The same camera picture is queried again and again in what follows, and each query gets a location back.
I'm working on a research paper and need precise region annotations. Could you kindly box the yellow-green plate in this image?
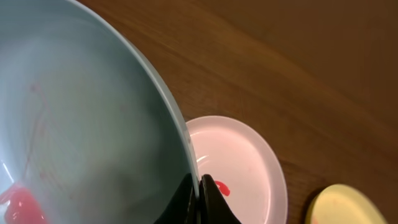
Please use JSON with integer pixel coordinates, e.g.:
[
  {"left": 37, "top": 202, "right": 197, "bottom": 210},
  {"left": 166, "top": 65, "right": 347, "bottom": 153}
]
[{"left": 304, "top": 184, "right": 387, "bottom": 224}]

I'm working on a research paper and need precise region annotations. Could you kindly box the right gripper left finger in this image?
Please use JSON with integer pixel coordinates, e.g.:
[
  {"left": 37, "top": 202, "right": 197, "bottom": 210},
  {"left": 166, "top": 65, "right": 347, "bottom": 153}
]
[{"left": 154, "top": 174, "right": 196, "bottom": 224}]

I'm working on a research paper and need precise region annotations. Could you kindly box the white plate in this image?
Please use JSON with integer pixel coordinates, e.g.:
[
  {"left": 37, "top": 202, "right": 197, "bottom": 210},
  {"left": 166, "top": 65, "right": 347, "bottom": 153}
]
[{"left": 187, "top": 116, "right": 288, "bottom": 224}]

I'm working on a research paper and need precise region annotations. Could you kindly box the light blue plate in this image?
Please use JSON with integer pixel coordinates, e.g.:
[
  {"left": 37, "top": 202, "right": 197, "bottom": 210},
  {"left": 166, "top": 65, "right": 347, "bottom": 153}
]
[{"left": 1, "top": 1, "right": 199, "bottom": 223}]

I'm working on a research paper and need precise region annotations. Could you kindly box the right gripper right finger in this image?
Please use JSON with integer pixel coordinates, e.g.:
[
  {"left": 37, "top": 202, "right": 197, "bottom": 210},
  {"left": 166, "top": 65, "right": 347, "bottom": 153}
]
[{"left": 199, "top": 174, "right": 241, "bottom": 224}]

